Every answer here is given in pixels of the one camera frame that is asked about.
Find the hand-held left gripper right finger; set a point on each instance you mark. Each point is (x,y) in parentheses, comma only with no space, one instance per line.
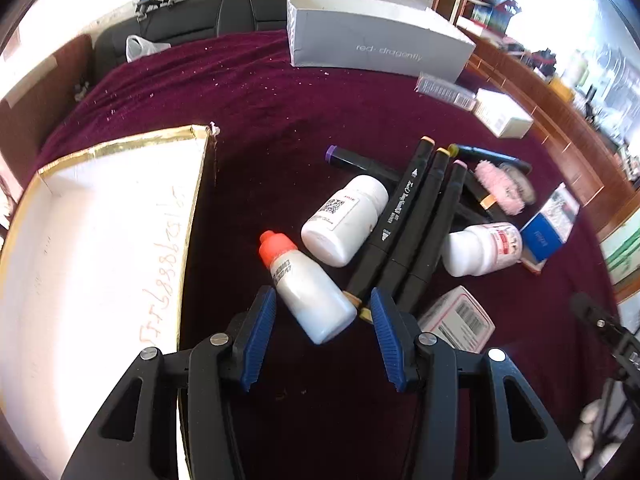
(387,332)

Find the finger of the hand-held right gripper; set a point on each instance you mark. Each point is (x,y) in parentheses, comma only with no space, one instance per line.
(595,312)

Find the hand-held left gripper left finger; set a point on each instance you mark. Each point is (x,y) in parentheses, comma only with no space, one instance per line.
(259,330)

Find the white bottle orange cap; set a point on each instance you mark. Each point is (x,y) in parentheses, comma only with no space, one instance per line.
(310,295)

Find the white ointment box orange end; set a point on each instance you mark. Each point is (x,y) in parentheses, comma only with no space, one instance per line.
(460,317)

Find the white and blue printed box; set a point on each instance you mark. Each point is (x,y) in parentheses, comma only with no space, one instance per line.
(542,237)

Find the gold-edged white cardboard box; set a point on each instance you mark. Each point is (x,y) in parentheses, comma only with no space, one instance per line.
(100,260)

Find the black marker olive-yellow caps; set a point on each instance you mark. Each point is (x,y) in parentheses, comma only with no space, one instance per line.
(485,153)

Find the white pill bottle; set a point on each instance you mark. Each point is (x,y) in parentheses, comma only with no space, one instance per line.
(345,240)

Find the white bottle red label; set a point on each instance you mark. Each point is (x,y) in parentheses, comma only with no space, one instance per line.
(470,252)

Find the black marker pink cap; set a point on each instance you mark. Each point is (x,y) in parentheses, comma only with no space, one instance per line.
(440,230)

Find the black marker yellow cap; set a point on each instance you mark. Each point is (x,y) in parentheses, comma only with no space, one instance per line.
(417,220)

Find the black marker peach cap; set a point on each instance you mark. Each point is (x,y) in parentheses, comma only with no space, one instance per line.
(400,205)

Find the clear tape roll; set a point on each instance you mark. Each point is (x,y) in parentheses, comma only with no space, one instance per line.
(526,187)

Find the pink fluffy pad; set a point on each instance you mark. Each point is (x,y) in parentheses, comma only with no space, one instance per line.
(497,190)

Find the black pen gold band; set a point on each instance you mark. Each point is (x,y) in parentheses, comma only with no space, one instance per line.
(477,196)

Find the black marker purple cap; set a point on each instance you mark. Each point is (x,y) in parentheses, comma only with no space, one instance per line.
(350,159)

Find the wooden brick-pattern headboard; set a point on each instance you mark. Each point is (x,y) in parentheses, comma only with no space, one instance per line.
(550,115)

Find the small pale cardboard box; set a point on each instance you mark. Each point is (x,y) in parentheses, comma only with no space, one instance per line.
(505,115)

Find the maroon blanket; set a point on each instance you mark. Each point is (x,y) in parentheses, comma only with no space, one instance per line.
(300,110)

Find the yellow object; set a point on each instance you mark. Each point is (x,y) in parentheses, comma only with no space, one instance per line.
(562,89)

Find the white plastic jar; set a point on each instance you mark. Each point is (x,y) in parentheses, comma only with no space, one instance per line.
(577,67)

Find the grey shoe box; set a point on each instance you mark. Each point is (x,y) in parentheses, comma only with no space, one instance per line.
(375,45)

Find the clear plastic bag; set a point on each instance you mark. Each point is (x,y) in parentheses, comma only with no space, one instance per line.
(137,47)

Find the black sofa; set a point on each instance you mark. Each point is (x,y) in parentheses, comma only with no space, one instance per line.
(200,20)

